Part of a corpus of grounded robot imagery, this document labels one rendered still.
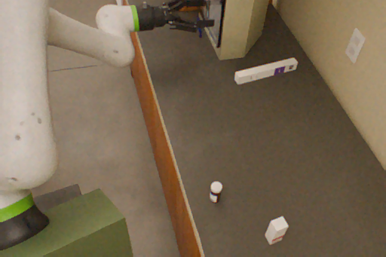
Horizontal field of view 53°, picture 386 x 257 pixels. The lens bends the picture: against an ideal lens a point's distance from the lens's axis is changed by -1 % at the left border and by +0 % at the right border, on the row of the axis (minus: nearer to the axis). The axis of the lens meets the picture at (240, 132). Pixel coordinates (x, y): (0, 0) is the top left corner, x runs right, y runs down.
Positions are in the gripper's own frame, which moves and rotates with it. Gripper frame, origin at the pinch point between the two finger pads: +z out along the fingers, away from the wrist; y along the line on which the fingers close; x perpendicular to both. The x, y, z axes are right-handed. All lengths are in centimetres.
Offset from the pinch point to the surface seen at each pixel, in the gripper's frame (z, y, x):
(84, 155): -60, 30, 114
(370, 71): 49, -43, 0
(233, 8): 8.8, -5.3, -4.3
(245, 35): 15.6, -5.3, 8.5
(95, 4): -36, 189, 114
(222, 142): -7, -47, 20
